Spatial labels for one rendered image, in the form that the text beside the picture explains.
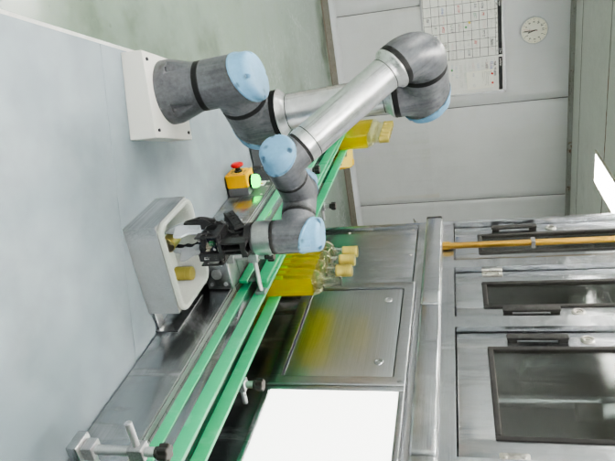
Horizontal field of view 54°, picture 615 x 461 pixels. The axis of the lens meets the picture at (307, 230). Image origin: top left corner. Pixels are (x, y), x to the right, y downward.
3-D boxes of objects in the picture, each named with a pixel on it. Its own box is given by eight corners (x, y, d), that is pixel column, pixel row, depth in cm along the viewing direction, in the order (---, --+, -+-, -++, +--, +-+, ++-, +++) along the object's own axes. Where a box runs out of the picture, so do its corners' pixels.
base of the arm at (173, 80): (146, 57, 134) (188, 48, 132) (176, 63, 149) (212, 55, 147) (160, 124, 136) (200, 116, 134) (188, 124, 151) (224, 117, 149)
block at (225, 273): (208, 291, 156) (232, 290, 155) (199, 259, 152) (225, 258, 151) (212, 284, 160) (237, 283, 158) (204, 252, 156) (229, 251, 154)
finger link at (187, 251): (161, 258, 134) (197, 250, 131) (171, 245, 139) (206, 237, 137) (167, 269, 135) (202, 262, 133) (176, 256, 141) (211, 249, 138)
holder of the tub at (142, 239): (155, 333, 142) (185, 333, 140) (122, 229, 130) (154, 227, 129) (183, 294, 157) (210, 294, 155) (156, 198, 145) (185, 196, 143)
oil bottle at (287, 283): (249, 297, 167) (324, 296, 162) (245, 281, 165) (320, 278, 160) (254, 286, 172) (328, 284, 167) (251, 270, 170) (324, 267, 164)
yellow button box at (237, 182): (228, 197, 190) (250, 195, 188) (222, 175, 187) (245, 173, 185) (234, 188, 196) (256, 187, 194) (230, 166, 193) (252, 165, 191)
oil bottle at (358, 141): (328, 151, 276) (389, 146, 269) (326, 140, 273) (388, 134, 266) (329, 147, 281) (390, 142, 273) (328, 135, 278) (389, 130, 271)
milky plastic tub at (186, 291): (150, 315, 139) (185, 315, 137) (123, 229, 130) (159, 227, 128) (179, 276, 155) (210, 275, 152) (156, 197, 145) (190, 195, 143)
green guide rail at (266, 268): (239, 284, 159) (267, 283, 157) (238, 280, 159) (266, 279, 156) (341, 108, 312) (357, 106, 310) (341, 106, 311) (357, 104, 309)
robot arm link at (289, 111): (221, 83, 148) (445, 38, 135) (242, 122, 161) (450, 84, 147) (216, 121, 142) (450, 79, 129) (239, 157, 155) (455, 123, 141)
